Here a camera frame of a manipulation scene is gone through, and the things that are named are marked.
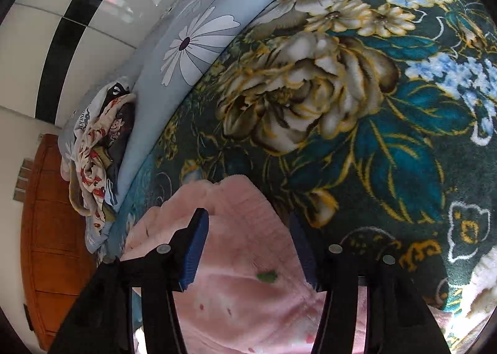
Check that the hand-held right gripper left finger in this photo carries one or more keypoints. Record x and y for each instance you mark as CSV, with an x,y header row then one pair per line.
x,y
195,253

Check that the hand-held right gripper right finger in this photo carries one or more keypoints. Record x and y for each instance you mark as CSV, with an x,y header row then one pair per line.
x,y
305,249

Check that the pink fleece garment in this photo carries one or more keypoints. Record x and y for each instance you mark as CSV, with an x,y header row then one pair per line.
x,y
240,292

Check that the pile of printed clothes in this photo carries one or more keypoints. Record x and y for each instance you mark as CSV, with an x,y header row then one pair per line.
x,y
103,148

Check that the dark green floral blanket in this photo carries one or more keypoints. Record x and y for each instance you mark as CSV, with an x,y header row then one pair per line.
x,y
349,125

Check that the brown wooden headboard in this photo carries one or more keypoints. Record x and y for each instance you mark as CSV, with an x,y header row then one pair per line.
x,y
50,237

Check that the light blue daisy quilt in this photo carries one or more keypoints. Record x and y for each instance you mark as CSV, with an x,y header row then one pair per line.
x,y
194,47

